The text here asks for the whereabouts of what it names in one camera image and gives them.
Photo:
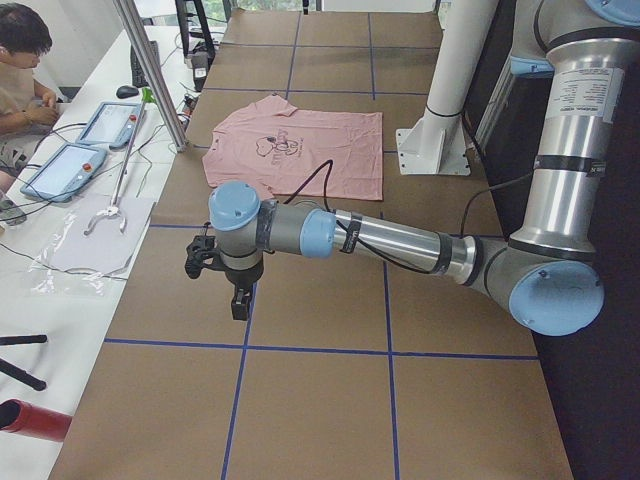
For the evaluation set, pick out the metal reacher grabber tool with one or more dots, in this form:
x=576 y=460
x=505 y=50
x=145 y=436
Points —
x=113 y=211

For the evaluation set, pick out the red cylinder tube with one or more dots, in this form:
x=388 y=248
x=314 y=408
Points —
x=23 y=418

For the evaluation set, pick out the clear plastic bag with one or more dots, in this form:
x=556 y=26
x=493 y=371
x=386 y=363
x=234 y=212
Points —
x=43 y=279

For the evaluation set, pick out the pink Snoopy t-shirt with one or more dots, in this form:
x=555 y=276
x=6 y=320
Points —
x=274 y=146

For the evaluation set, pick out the black computer mouse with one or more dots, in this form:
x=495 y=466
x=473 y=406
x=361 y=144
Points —
x=126 y=91

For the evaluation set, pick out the black tripod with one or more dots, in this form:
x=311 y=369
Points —
x=23 y=352

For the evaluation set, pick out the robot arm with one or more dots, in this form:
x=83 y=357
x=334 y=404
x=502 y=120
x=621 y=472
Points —
x=543 y=274

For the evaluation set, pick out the black keyboard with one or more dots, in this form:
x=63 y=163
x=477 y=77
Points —
x=138 y=78

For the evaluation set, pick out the white paper sheet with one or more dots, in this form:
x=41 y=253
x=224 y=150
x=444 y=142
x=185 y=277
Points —
x=106 y=250

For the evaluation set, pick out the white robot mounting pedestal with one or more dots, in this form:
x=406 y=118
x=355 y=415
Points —
x=436 y=145

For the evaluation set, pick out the far blue teach pendant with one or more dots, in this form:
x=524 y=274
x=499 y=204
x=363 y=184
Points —
x=112 y=124

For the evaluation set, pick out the near blue teach pendant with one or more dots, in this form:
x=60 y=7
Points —
x=66 y=172

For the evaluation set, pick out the blue teach pendant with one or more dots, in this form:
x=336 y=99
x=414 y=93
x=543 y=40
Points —
x=66 y=172
x=112 y=124

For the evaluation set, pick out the seated person beige shirt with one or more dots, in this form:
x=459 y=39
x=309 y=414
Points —
x=29 y=109

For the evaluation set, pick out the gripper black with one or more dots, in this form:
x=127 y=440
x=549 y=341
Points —
x=241 y=276

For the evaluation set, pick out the aluminium frame post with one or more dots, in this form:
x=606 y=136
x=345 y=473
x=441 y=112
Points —
x=133 y=25

